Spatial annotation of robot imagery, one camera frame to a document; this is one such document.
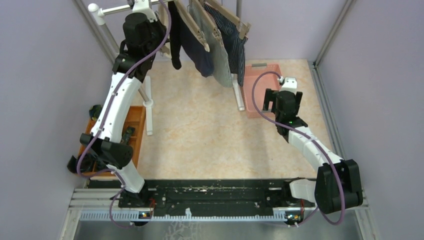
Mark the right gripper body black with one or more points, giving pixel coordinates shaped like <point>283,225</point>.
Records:
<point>270,96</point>

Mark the black underwear white waistband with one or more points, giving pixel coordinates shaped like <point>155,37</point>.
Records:
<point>174,35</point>

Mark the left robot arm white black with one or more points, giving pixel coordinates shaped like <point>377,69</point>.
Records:
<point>104,140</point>

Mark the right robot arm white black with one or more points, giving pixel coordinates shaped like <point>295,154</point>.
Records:
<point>338,181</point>

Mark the navy underwear cream waistband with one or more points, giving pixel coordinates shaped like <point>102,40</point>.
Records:
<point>201,58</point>

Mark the beige hanger holding navy underwear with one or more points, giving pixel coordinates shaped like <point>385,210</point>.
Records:
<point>192,25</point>

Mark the grey striped underwear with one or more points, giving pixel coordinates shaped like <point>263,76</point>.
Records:
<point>221,73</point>

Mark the navy pinstriped underwear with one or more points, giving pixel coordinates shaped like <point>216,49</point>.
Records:
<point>234,46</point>

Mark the beige hanger holding grey underwear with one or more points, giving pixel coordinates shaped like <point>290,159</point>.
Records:
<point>204,20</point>

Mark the beige hanger holding pinstriped underwear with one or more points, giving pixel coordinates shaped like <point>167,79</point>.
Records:
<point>242,27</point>

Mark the dark patterned cloth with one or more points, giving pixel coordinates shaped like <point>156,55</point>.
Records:
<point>95,111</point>

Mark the metal clothes rack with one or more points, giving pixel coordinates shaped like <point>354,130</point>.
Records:
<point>111,47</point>

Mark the orange plastic tray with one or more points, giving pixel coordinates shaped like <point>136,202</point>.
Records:
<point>136,118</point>

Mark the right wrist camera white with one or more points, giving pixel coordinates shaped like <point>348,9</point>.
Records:
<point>288,84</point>

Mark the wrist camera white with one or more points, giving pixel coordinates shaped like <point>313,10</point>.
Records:
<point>144,7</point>
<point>288,84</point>

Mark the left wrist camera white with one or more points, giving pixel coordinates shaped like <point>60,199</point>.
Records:
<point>144,7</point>

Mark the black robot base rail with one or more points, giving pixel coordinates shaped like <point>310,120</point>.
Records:
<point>212,200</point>

